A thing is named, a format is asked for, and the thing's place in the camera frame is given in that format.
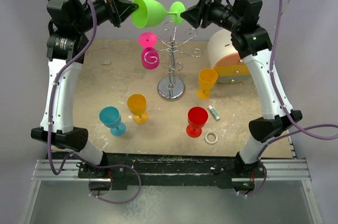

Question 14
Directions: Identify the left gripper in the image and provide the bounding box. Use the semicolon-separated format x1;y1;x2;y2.
73;0;138;33

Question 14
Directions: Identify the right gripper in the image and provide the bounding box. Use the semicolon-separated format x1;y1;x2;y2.
180;0;241;32

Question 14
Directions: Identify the green plastic wine glass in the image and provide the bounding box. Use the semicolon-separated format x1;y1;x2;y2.
131;0;186;29

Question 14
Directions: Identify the pink plastic wine glass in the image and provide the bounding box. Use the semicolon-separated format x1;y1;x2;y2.
138;32;159;70

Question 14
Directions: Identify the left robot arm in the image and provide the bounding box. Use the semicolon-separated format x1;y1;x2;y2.
31;0;139;178

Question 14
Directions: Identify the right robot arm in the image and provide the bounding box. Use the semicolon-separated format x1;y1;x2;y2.
180;0;303;177

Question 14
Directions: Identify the orange wine glass right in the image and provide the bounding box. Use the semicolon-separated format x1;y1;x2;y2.
196;68;218;100

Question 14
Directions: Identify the orange wine glass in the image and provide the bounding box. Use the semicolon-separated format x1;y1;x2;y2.
127;94;148;125
196;68;218;100

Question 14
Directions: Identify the chrome wine glass rack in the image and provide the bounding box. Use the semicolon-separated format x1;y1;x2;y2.
155;21;203;101

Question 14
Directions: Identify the orange wine glass left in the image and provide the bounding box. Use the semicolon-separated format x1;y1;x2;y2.
127;94;148;125

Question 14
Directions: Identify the red plastic wine glass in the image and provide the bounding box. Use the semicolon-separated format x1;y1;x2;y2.
186;106;208;138

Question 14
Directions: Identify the blue plastic wine glass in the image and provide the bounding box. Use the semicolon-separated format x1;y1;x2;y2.
99;106;126;137

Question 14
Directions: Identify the white round drawer box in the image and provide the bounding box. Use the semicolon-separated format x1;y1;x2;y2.
207;29;251;84

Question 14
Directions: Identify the white green glue stick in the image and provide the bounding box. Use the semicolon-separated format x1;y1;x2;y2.
208;105;220;121

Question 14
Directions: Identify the white tape roll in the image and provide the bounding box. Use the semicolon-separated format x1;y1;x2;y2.
204;131;219;145

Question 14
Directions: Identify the black base frame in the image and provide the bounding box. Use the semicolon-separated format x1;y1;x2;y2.
46;151;267;191

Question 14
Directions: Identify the aluminium rail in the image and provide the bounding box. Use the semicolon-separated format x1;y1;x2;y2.
31;159;81;182

